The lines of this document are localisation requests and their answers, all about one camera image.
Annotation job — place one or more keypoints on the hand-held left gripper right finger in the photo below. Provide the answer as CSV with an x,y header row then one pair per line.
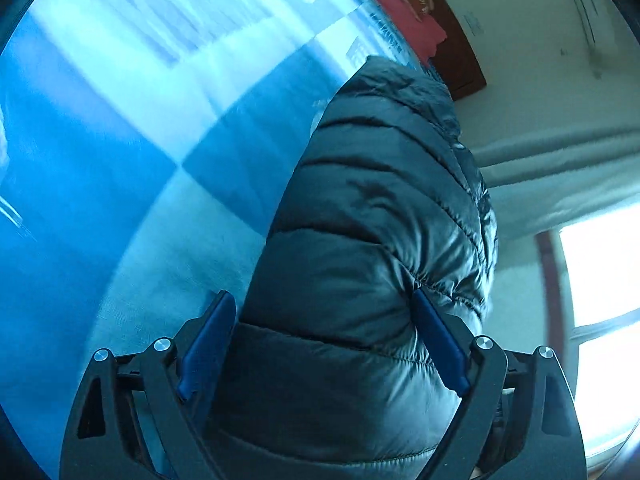
x,y
440,345

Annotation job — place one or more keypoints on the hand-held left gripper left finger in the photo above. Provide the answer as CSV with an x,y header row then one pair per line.
x,y
210,340

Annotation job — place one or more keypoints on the black puffer jacket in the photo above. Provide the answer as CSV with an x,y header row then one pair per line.
x,y
360,210

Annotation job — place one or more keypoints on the bright glass window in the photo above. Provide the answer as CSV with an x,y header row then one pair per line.
x,y
600,270

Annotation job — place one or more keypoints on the white curtain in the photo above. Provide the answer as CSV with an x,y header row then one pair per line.
x,y
550,185

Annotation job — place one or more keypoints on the brown wooden headboard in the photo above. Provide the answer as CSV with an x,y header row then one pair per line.
x,y
460,65

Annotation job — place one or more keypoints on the pink pillow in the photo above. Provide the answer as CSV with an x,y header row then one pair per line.
x,y
395,30

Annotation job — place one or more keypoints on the white wall socket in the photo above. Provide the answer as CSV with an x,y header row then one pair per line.
x,y
471,21

